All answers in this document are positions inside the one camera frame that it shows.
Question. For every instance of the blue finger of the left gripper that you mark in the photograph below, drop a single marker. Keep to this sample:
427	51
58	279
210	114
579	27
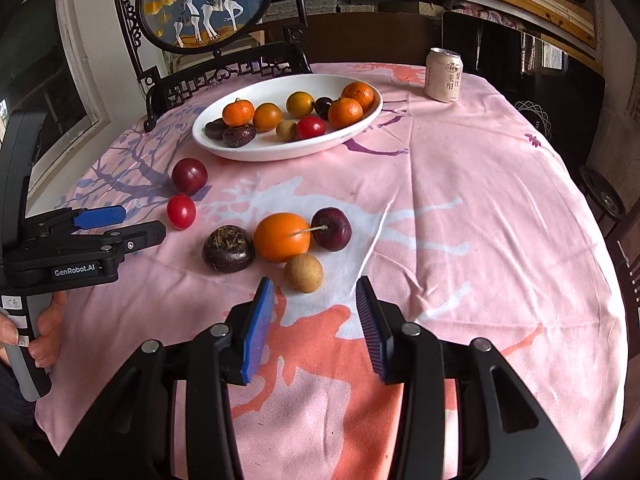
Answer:
88	219
136	237

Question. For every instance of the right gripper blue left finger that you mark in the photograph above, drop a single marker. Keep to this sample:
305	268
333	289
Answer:
255	328

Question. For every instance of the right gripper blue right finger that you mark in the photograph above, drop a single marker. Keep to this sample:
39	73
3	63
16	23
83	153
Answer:
376	330

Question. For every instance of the red cherry tomato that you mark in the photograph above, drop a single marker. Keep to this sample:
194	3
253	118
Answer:
181	212
310	127

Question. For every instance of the tan longan fruit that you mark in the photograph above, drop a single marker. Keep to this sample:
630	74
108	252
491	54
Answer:
286	130
304	273

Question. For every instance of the dark red plum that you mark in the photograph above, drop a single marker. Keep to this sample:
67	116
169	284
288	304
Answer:
189	176

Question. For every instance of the dark brown water chestnut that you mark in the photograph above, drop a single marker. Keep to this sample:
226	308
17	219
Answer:
238	136

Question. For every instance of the orange mandarin with stem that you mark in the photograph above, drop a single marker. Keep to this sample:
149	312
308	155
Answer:
237	113

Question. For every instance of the yellow-orange round fruit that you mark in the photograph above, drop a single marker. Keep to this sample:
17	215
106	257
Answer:
299	104

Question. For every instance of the dark cherry with stem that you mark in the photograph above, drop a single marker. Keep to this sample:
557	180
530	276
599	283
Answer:
322	107

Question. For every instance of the person's left hand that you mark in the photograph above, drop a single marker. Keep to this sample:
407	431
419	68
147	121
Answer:
46	348

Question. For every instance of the orange kumquat on table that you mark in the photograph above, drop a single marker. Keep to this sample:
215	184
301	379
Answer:
281	236

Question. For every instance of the water chestnut in plate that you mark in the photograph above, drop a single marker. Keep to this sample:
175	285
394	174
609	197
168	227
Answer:
215	130

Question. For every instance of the pink floral tablecloth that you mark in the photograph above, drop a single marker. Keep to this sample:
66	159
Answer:
461	214

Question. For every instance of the dark carved wooden chair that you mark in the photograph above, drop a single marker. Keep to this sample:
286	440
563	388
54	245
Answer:
270	60

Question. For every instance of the white oval plate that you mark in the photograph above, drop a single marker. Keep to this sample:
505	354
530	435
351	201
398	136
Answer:
266	146

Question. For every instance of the small orange in plate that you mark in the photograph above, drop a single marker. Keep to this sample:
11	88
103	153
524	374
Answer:
266	117

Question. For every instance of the mandarin in plate front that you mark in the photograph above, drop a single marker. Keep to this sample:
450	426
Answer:
344	112

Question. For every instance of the mandarin in plate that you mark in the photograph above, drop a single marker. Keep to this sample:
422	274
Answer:
344	112
360	92

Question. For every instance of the mandarin in plate rear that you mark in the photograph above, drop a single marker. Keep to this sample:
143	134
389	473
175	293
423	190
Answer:
360	92

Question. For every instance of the round dark stool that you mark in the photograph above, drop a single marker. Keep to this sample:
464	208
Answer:
602	193

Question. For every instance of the pale pink drink can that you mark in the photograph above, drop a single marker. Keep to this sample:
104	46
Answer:
443	73

